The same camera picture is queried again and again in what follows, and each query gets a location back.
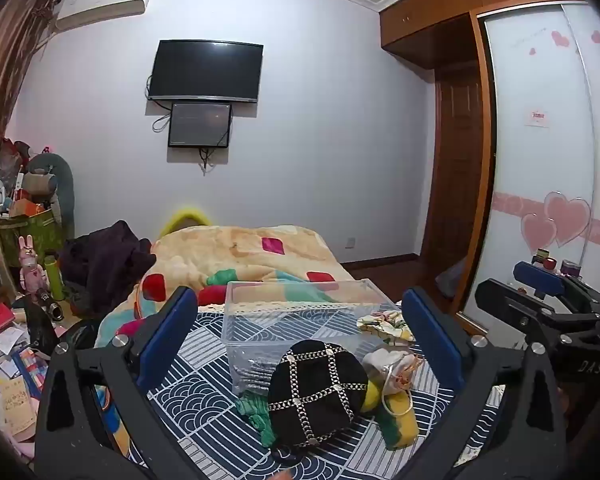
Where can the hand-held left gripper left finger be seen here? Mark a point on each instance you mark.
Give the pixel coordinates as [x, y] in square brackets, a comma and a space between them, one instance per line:
[172, 321]

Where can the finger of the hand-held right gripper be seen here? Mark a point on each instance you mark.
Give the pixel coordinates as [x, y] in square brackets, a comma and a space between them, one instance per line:
[537, 278]
[510, 301]

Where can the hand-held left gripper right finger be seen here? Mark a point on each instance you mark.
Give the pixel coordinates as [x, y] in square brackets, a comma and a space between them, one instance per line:
[432, 331]

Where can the clear plastic storage box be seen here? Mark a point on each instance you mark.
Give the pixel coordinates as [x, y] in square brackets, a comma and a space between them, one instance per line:
[290, 330]

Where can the red jar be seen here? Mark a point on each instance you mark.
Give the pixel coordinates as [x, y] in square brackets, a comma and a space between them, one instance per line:
[550, 263]

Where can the yellow and black jar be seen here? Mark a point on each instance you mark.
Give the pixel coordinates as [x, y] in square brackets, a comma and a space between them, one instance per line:
[541, 255]

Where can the purple jar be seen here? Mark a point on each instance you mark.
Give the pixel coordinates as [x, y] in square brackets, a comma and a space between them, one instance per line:
[571, 269]

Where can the floral fabric scrunchie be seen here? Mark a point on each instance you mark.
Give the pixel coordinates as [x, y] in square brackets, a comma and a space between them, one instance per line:
[385, 325]

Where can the blue wave-patterned bed sheet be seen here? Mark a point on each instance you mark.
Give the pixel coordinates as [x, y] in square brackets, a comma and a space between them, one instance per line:
[205, 402]

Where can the dark purple clothing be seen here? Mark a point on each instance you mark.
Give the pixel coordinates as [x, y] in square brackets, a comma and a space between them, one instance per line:
[105, 260]

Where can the green and yellow scarf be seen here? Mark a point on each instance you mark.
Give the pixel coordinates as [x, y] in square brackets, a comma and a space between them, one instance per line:
[402, 421]

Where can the colourful patterned blanket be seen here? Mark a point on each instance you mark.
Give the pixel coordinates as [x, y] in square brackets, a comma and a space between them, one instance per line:
[240, 251]

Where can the yellow pillow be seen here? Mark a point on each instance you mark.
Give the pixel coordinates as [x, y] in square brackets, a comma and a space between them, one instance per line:
[180, 217]

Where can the black cylindrical object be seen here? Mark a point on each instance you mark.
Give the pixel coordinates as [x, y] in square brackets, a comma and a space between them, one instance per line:
[52, 305]

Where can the green bottle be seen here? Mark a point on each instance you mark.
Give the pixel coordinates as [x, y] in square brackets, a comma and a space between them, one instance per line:
[55, 280]

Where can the black plastic bag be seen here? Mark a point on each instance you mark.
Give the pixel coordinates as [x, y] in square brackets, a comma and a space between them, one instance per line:
[40, 325]

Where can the brown wooden door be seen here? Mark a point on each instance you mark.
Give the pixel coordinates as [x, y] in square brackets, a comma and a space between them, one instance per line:
[455, 170]

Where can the wooden wardrobe with heart doors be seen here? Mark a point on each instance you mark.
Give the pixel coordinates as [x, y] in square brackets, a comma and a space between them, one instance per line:
[535, 135]

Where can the pink bunny figure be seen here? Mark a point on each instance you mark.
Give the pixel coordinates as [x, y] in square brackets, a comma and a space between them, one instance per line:
[30, 265]

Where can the red label sticker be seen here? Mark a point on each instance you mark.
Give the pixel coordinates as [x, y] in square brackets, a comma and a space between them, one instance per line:
[537, 119]

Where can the green storage box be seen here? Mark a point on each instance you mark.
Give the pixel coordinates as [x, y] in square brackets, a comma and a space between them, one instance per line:
[32, 235]

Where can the pile of papers and books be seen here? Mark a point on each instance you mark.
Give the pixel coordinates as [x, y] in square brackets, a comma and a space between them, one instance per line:
[10, 370]

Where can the grey plush toy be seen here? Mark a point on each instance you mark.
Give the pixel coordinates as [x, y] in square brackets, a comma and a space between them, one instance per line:
[62, 180]

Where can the brown curtain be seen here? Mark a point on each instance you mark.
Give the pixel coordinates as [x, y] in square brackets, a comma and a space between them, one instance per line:
[5, 85]

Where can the white air conditioner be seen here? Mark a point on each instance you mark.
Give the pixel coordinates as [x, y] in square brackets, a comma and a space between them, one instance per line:
[100, 7]

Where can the white wall socket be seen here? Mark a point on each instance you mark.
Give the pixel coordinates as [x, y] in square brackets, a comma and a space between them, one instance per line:
[350, 242]

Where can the small black wall monitor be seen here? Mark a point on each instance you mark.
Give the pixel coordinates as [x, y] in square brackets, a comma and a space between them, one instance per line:
[200, 125]

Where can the black wall television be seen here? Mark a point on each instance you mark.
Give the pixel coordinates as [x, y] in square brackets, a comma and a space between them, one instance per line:
[205, 70]

